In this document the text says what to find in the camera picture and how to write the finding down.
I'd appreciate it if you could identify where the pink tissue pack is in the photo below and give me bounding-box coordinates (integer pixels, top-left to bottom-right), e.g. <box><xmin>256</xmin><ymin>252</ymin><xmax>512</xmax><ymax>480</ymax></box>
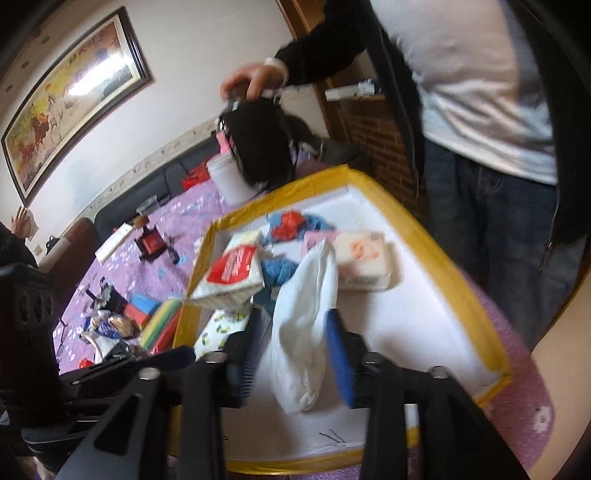
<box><xmin>302</xmin><ymin>230</ymin><xmax>394</xmax><ymax>293</ymax></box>

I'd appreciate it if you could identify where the multicoloured sponge stack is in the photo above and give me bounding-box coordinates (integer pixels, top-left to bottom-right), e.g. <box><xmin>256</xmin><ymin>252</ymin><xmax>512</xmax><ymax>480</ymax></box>
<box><xmin>139</xmin><ymin>299</ymin><xmax>184</xmax><ymax>354</ymax></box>

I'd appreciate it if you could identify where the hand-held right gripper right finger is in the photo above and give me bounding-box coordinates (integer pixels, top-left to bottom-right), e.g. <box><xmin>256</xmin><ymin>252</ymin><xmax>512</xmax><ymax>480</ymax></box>
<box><xmin>324</xmin><ymin>309</ymin><xmax>532</xmax><ymax>480</ymax></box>

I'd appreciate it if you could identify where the white plastic bag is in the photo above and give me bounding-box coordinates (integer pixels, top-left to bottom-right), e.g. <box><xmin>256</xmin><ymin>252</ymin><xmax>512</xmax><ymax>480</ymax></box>
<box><xmin>270</xmin><ymin>239</ymin><xmax>341</xmax><ymax>415</ymax></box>

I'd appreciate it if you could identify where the red white wet wipes pack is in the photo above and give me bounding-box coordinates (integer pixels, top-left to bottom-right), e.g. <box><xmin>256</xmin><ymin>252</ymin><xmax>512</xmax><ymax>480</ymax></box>
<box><xmin>189</xmin><ymin>244</ymin><xmax>265</xmax><ymax>308</ymax></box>

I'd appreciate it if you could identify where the red and black device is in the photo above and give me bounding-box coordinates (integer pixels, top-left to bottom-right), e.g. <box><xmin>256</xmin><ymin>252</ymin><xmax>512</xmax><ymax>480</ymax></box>
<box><xmin>133</xmin><ymin>216</ymin><xmax>168</xmax><ymax>262</ymax></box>

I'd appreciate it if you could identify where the black bag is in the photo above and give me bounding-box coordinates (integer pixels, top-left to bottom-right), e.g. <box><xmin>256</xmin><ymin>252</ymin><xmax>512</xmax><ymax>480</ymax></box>
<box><xmin>217</xmin><ymin>96</ymin><xmax>297</xmax><ymax>188</ymax></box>

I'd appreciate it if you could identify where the dark grey backpack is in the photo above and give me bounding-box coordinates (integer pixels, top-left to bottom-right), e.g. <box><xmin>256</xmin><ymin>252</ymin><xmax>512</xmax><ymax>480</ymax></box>
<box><xmin>298</xmin><ymin>117</ymin><xmax>366</xmax><ymax>168</ymax></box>

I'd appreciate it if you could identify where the blue printed plastic bag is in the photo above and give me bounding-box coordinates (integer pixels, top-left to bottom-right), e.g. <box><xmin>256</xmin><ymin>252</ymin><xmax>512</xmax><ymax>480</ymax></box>
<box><xmin>81</xmin><ymin>311</ymin><xmax>139</xmax><ymax>343</ymax></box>

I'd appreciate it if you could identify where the wooden partition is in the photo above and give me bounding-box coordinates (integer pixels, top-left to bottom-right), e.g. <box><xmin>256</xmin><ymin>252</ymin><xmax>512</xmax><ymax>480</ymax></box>
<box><xmin>277</xmin><ymin>0</ymin><xmax>419</xmax><ymax>223</ymax></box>

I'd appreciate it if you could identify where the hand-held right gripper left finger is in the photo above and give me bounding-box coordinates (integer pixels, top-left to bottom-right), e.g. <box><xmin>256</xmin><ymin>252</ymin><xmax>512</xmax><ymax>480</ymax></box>
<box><xmin>53</xmin><ymin>308</ymin><xmax>274</xmax><ymax>480</ymax></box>

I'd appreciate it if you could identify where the white jar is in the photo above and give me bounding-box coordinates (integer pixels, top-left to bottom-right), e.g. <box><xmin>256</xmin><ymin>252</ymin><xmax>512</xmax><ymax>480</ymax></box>
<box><xmin>206</xmin><ymin>154</ymin><xmax>253</xmax><ymax>206</ymax></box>

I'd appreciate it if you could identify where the wooden chair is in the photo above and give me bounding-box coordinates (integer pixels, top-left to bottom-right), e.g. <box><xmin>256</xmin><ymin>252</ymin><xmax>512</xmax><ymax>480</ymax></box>
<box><xmin>37</xmin><ymin>217</ymin><xmax>100</xmax><ymax>297</ymax></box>

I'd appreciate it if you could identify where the black sofa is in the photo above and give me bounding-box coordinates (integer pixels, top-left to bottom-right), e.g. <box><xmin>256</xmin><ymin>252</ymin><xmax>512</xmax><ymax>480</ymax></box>
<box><xmin>92</xmin><ymin>138</ymin><xmax>223</xmax><ymax>237</ymax></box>

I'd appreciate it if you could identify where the grey geared motor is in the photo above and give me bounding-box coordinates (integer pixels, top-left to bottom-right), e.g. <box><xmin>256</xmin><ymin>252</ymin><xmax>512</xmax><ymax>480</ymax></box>
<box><xmin>90</xmin><ymin>277</ymin><xmax>128</xmax><ymax>315</ymax></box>

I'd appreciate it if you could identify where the white cylindrical flask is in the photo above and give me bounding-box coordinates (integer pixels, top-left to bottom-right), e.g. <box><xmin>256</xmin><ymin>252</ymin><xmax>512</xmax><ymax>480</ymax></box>
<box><xmin>39</xmin><ymin>237</ymin><xmax>70</xmax><ymax>274</ymax></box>

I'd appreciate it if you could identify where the white flat box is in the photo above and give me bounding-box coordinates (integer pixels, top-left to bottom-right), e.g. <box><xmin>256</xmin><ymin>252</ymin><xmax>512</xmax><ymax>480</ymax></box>
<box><xmin>95</xmin><ymin>223</ymin><xmax>135</xmax><ymax>264</ymax></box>
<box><xmin>324</xmin><ymin>79</ymin><xmax>380</xmax><ymax>102</ymax></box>

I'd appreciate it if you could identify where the lemon print tissue pack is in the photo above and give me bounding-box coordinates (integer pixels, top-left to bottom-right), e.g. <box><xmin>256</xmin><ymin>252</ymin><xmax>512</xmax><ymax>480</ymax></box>
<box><xmin>194</xmin><ymin>308</ymin><xmax>253</xmax><ymax>361</ymax></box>

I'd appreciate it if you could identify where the framed painting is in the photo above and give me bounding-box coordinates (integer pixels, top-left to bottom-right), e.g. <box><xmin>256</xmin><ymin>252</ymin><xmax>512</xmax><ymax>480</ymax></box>
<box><xmin>0</xmin><ymin>6</ymin><xmax>156</xmax><ymax>208</ymax></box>

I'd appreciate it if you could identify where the white printed tissue pack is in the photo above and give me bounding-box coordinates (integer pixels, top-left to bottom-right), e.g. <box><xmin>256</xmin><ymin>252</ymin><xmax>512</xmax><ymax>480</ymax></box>
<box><xmin>227</xmin><ymin>231</ymin><xmax>265</xmax><ymax>253</ymax></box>

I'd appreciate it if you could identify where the red and blue cloth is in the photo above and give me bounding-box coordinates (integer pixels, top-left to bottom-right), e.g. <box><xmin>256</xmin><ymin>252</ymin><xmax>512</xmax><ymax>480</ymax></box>
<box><xmin>268</xmin><ymin>210</ymin><xmax>336</xmax><ymax>242</ymax></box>

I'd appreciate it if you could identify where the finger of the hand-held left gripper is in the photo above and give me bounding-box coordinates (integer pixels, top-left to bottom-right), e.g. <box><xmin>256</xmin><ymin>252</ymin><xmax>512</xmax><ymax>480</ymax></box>
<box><xmin>60</xmin><ymin>345</ymin><xmax>198</xmax><ymax>387</ymax></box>

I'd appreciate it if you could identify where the white cloth with strap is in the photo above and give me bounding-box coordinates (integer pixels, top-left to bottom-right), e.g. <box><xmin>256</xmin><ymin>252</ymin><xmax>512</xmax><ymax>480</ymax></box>
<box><xmin>81</xmin><ymin>332</ymin><xmax>131</xmax><ymax>366</ymax></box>

